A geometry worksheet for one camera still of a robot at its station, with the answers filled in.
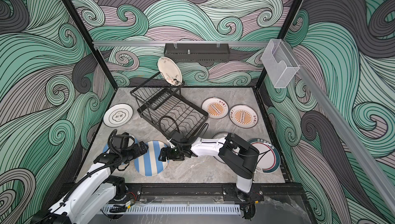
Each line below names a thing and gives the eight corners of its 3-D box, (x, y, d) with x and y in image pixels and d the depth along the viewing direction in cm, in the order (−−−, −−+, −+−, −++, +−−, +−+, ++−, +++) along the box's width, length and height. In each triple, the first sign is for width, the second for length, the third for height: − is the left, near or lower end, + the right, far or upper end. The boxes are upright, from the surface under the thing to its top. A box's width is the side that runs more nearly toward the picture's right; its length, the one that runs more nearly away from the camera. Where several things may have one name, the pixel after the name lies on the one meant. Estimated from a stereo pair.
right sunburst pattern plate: (231, 128, 99) (231, 127, 97) (227, 105, 111) (227, 103, 109) (260, 128, 99) (261, 127, 97) (253, 105, 111) (254, 104, 110)
